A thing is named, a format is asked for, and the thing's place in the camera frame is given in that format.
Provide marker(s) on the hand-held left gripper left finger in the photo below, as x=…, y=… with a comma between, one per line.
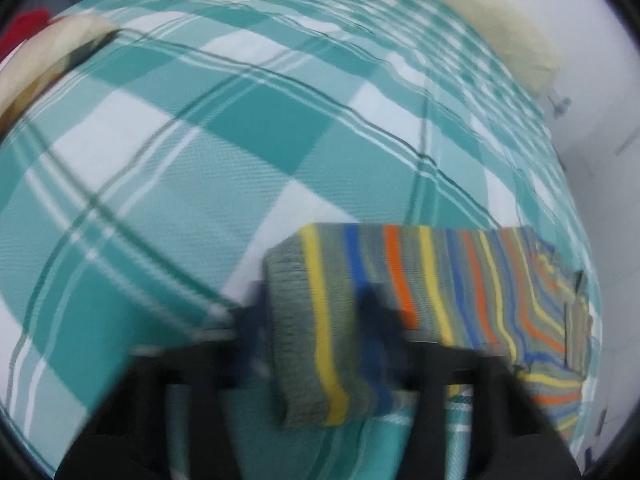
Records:
x=252, y=327

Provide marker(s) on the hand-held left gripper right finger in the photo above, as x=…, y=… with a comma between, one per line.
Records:
x=377, y=330

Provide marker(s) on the striped knit sweater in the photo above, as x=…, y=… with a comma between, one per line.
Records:
x=450, y=290

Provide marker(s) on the teal plaid bed sheet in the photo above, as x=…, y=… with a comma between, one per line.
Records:
x=250, y=135

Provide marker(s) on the cream padded headboard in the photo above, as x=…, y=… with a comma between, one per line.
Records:
x=480, y=15

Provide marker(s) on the folded red and cream cloth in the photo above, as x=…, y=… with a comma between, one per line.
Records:
x=45, y=55

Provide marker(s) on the blue wall hook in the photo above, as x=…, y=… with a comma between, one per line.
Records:
x=559, y=105

